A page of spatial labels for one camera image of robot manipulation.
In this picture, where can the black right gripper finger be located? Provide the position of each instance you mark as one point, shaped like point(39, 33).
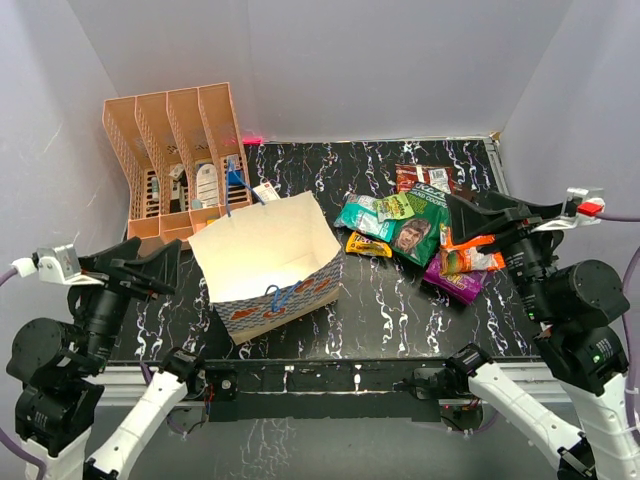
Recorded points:
point(479, 246)
point(495, 213)

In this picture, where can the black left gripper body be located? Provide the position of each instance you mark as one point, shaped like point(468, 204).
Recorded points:
point(103, 309)

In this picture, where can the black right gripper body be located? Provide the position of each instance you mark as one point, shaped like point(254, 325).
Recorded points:
point(527, 259)

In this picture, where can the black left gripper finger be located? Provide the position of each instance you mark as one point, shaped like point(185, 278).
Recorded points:
point(160, 270)
point(124, 254)

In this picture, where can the brown kettle chips bag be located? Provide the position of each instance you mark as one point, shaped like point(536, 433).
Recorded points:
point(463, 192)

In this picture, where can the orange snack packet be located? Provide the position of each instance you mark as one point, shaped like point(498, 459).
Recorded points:
point(452, 263)

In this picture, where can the green snack bag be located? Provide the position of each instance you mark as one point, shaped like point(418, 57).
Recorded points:
point(418, 238)

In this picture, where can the purple snack bag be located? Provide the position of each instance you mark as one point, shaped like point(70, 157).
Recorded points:
point(464, 287)

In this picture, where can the yellow green snack packet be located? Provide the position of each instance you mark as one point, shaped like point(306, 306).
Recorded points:
point(393, 207)

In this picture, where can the red doritos bag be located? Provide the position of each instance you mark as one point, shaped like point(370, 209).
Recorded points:
point(408, 175)

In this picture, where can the blue checkered paper bag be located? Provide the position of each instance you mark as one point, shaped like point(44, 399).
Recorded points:
point(269, 263)

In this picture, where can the teal foxs candy bag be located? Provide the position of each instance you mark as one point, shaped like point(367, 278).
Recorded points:
point(359, 214)

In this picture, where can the yellow brown candy packet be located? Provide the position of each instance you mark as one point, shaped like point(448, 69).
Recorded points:
point(362, 245)

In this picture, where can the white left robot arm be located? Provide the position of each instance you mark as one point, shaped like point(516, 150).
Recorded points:
point(57, 361)

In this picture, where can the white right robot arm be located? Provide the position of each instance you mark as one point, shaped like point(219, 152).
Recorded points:
point(575, 306)

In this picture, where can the white tube in organizer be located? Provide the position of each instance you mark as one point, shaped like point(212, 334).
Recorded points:
point(155, 188)

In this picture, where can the white label bottle in organizer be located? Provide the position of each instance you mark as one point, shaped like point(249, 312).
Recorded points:
point(207, 190)

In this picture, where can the orange plastic file organizer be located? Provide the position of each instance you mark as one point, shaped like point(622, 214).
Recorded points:
point(168, 134)

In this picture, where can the small white red box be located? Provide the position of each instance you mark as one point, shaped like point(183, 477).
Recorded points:
point(266, 192)

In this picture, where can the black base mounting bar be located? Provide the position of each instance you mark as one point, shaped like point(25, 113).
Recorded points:
point(416, 389)

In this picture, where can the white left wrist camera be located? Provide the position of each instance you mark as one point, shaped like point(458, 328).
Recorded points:
point(56, 265)

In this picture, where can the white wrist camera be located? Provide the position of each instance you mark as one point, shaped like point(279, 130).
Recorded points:
point(56, 265)
point(580, 208)

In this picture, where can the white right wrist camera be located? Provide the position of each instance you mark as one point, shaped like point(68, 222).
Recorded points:
point(580, 208)

